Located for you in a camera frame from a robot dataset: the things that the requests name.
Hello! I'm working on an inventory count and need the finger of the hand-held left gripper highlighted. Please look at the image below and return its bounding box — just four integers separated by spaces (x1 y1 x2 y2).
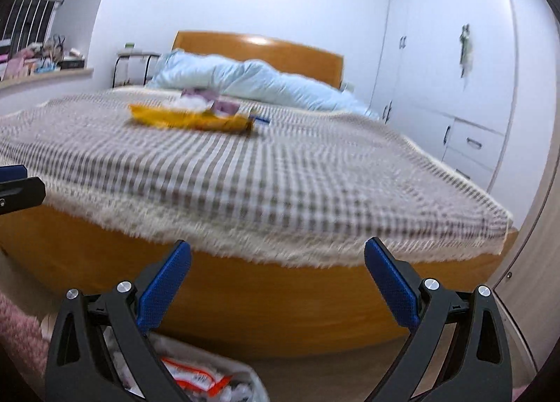
0 164 28 184
0 178 47 215

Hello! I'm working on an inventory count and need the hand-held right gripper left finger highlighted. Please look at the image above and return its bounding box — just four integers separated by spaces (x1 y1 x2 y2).
45 239 193 402

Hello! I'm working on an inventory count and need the hanging white cloth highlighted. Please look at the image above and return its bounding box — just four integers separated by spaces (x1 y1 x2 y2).
458 23 475 79

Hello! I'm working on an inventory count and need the red white snack packet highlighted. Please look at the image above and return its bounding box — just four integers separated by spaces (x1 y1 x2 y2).
160 356 232 398

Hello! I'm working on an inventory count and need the yellow snack packet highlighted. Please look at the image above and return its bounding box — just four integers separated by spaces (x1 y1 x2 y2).
129 104 257 136

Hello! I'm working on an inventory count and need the wooden bed with checkered cover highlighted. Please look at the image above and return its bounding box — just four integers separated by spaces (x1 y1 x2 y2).
0 30 519 361

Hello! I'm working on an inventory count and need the light blue duvet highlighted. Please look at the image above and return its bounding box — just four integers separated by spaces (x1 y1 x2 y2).
146 49 379 119

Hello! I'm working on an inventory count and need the light wood door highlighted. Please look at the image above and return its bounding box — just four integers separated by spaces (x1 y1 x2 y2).
488 12 560 385

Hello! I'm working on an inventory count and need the purple cloth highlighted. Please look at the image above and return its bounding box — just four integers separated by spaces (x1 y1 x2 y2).
181 87 241 116

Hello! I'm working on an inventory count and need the pile of small bags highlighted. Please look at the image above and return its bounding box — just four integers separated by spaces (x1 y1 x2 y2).
0 34 66 81

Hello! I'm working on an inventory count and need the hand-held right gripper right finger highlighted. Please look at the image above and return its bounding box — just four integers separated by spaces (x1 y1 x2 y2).
364 236 513 402

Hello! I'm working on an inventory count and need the printed white trash bag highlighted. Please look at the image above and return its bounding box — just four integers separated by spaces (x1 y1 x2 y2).
100 332 270 402

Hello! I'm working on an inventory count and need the white wardrobe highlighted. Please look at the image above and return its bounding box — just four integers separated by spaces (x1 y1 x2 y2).
370 0 519 197

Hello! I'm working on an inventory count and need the white window railing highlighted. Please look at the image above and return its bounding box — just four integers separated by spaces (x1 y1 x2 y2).
6 0 64 48

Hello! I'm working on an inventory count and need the black bedside rack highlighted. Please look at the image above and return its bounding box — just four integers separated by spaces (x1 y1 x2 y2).
113 51 160 88

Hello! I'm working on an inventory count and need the wooden windowsill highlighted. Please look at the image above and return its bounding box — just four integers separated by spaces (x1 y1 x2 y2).
0 67 95 98

